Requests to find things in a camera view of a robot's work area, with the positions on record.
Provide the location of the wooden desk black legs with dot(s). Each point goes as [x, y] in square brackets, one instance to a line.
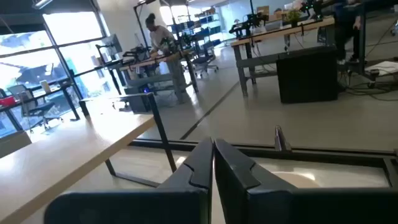
[161, 59]

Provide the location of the grey office chair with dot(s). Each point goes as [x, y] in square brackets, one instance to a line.
[29, 102]

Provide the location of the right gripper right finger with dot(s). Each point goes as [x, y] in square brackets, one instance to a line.
[248, 199]

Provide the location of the wooden desk grey legs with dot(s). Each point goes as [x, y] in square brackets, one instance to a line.
[280, 32]

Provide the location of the dark office chair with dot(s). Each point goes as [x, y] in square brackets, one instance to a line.
[203, 60]

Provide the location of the red box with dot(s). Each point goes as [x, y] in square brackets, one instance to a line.
[7, 101]

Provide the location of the blue storage shelving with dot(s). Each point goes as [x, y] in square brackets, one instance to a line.
[202, 28]

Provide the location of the computer monitor on stand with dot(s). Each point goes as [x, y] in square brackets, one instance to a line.
[112, 44]

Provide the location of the black computer tower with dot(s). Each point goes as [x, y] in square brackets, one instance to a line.
[138, 101]

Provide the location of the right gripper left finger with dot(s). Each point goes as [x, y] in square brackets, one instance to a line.
[174, 205]

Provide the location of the black cabinet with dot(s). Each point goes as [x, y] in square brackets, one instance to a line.
[306, 76]

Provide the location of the black narrow desk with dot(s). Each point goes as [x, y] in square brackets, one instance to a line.
[46, 93]

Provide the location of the small metal bracket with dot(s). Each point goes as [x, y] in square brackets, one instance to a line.
[280, 141]

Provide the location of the black metal wooden-top shelf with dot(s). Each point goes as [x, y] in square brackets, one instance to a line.
[62, 149]

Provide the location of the small potted plant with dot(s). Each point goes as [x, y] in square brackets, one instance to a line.
[293, 16]

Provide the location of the black background robot arm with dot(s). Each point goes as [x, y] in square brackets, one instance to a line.
[248, 25]

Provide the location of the person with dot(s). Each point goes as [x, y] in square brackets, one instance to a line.
[159, 35]
[345, 28]

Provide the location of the white board on cart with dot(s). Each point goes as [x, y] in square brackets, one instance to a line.
[382, 68]

